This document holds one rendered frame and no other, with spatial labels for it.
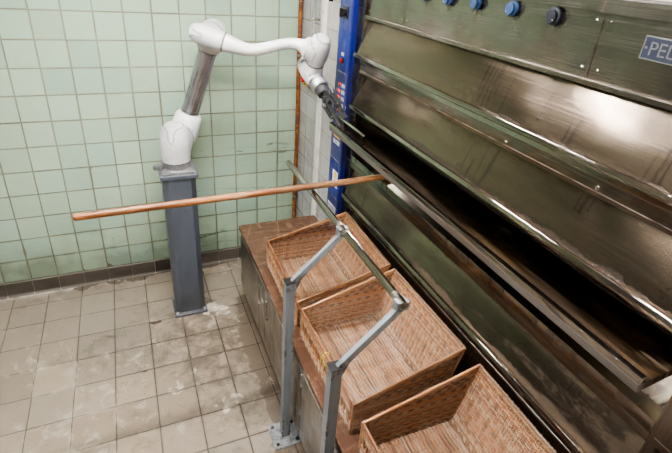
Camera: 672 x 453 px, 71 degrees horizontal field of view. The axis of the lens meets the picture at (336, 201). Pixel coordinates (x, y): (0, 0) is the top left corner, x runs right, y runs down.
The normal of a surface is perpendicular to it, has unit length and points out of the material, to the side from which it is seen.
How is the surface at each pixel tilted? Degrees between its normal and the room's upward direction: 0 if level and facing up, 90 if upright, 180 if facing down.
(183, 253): 90
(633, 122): 69
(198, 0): 90
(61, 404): 0
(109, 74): 90
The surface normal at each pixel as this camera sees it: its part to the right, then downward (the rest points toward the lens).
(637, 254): -0.84, -0.19
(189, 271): 0.40, 0.44
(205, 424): 0.07, -0.89
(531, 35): -0.92, 0.12
